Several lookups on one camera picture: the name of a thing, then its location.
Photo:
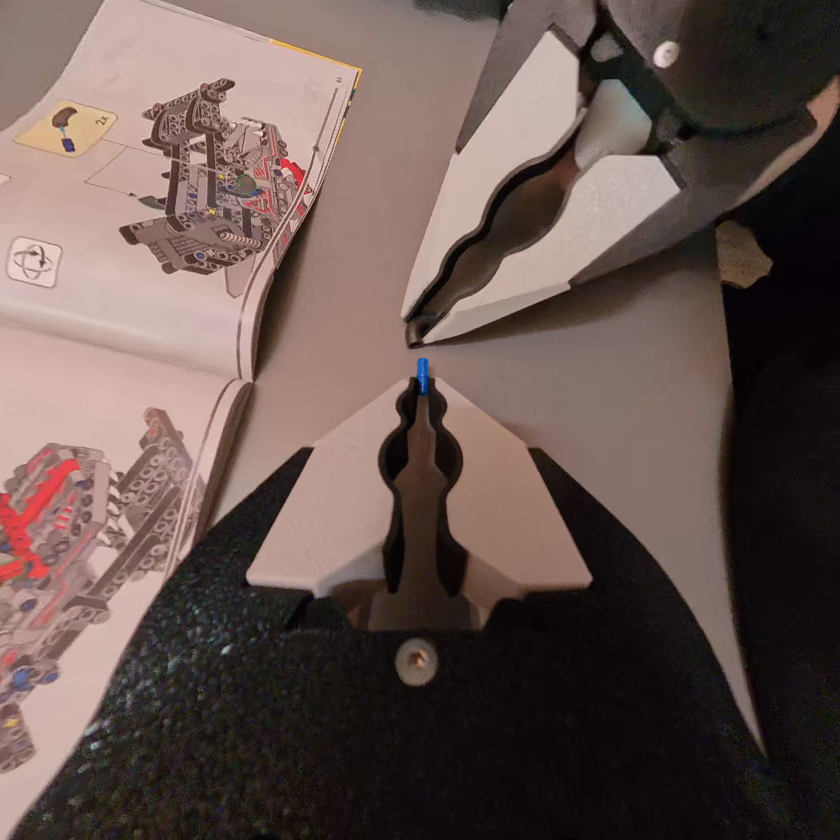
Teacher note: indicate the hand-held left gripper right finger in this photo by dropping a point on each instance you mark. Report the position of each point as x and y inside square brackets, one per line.
[518, 518]

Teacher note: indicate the blue toy brick pin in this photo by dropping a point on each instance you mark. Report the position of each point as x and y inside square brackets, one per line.
[423, 374]

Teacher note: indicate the open toy instruction booklet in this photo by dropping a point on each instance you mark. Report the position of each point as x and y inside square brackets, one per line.
[131, 295]

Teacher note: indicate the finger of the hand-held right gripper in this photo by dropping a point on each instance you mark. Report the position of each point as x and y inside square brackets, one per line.
[590, 223]
[512, 131]

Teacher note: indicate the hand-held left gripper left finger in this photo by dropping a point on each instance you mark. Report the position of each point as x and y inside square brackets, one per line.
[328, 518]

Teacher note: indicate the grey desk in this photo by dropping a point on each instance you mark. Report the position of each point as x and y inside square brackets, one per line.
[367, 197]

